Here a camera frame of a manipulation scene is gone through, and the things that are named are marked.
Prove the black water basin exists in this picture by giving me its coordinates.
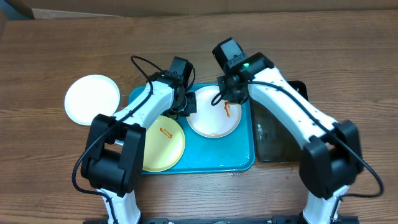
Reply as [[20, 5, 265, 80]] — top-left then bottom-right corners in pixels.
[[250, 99, 302, 162]]

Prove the yellow-green plate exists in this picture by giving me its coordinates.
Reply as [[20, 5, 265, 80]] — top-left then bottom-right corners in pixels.
[[143, 116, 185, 172]]

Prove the white plate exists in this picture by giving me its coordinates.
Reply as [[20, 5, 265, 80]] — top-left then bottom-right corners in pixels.
[[64, 74, 121, 126], [187, 85, 242, 138]]

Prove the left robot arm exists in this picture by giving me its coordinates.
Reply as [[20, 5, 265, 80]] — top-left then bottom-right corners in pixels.
[[72, 57, 197, 223]]

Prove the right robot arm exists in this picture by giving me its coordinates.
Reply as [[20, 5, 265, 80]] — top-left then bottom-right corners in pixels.
[[212, 38, 363, 223]]

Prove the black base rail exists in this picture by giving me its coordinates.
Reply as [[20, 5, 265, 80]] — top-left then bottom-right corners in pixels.
[[82, 216, 360, 224]]

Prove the teal plastic tray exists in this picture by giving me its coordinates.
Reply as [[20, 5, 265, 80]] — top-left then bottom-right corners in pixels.
[[127, 82, 256, 175]]

